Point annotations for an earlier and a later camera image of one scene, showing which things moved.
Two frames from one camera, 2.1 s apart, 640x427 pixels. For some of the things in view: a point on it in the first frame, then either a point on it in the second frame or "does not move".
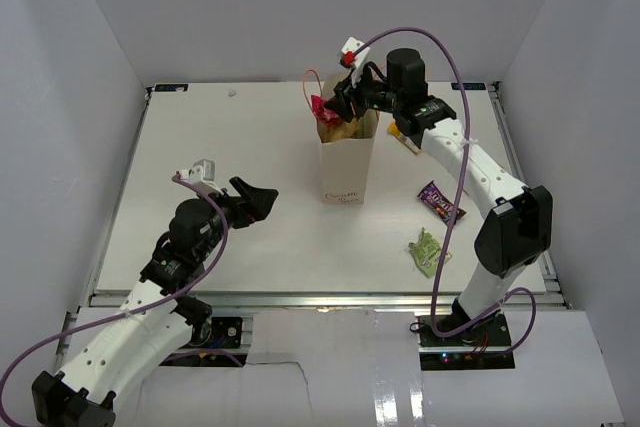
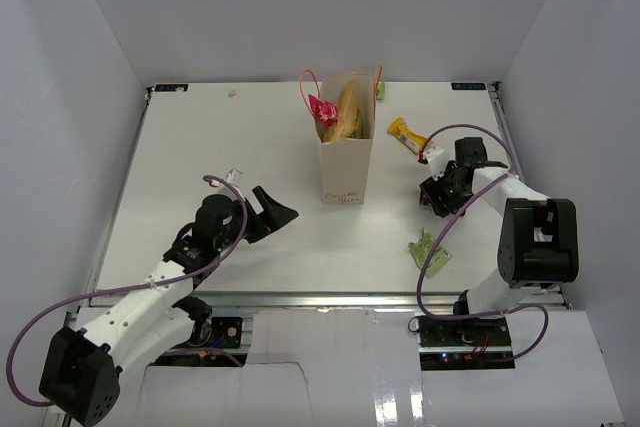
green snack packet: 425,252 does not move
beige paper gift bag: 344,165 does not move
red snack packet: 323,114 does not move
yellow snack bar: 394,130 does not move
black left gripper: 253,204 -> 272,217
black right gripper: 344,90 -> 434,189
